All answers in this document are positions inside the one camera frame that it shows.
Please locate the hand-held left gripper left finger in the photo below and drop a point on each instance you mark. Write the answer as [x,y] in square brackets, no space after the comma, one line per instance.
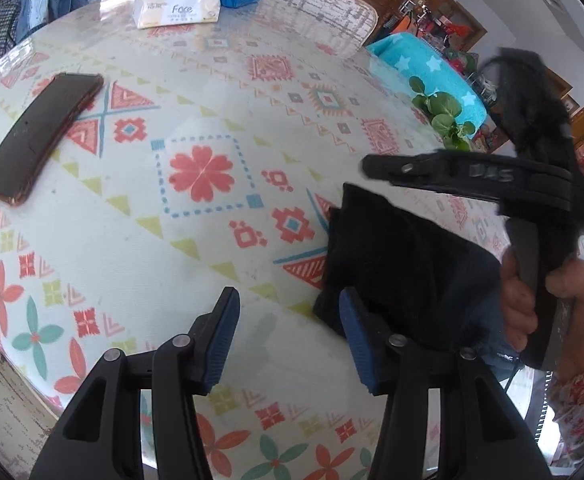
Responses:
[221,341]

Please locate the green leafy plant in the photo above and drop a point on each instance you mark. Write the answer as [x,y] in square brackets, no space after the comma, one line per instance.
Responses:
[442,110]

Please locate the teal star-print blanket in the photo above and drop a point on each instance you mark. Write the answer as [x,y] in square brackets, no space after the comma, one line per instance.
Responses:
[432,67]

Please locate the wooden shelf with clutter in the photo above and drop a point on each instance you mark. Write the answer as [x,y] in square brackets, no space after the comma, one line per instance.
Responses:
[439,20]

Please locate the white tissue pack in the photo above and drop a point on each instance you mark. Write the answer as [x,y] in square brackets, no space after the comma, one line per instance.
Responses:
[174,7]

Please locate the blue denim jacket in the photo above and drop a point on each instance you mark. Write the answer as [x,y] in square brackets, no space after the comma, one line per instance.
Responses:
[47,2]

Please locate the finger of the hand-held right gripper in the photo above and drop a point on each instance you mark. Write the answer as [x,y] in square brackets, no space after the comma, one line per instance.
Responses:
[424,170]

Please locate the chair with patterned cushion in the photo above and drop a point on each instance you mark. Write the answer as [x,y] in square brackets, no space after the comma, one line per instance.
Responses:
[317,7]

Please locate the patterned tablecloth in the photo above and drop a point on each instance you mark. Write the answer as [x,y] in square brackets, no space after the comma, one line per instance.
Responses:
[182,220]

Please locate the person's right hand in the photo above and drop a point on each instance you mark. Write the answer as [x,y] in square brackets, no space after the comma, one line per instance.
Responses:
[579,310]

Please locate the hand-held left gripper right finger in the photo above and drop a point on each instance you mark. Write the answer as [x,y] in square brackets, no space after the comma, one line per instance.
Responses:
[358,342]

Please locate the black pants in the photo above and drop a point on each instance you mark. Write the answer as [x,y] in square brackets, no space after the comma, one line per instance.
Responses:
[412,260]

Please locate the dark rectangular case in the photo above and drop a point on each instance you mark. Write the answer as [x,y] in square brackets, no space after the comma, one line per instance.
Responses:
[39,135]

